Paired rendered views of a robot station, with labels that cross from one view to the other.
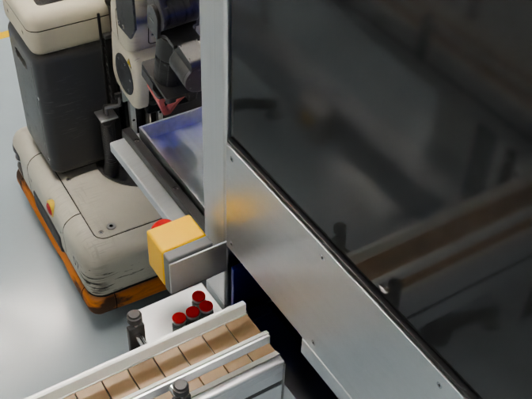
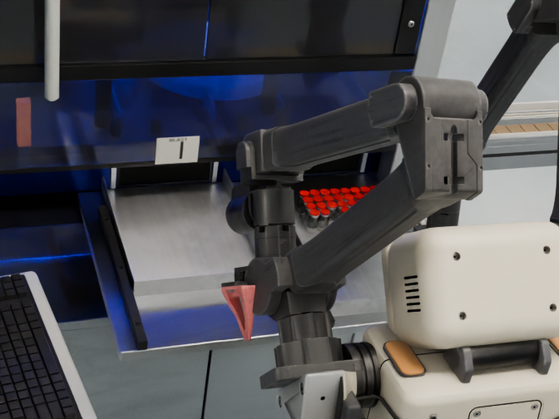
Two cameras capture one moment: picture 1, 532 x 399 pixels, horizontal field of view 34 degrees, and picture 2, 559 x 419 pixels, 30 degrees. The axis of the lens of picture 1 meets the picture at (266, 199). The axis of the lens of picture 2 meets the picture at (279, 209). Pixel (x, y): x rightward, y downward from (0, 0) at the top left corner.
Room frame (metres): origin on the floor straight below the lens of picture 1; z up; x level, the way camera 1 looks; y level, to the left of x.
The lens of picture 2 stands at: (2.88, 0.18, 2.11)
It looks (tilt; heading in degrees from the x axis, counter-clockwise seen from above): 35 degrees down; 191
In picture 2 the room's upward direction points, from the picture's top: 9 degrees clockwise
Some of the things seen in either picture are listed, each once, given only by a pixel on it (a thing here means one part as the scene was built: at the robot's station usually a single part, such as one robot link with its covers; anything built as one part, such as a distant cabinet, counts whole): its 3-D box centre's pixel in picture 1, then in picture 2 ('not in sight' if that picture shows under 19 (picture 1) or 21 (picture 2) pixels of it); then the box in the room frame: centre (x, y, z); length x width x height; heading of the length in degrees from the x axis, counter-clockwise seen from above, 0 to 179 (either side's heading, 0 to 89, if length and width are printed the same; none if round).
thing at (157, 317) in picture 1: (187, 331); not in sight; (0.83, 0.11, 0.87); 0.14 x 0.13 x 0.02; 34
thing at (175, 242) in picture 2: not in sight; (183, 227); (1.30, -0.30, 0.90); 0.34 x 0.26 x 0.04; 34
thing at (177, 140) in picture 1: (245, 162); (363, 247); (1.20, 0.04, 0.90); 0.34 x 0.26 x 0.04; 33
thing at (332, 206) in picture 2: not in sight; (345, 212); (1.11, -0.02, 0.91); 0.18 x 0.02 x 0.05; 123
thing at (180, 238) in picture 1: (179, 252); not in sight; (0.87, 0.12, 1.00); 0.08 x 0.07 x 0.07; 34
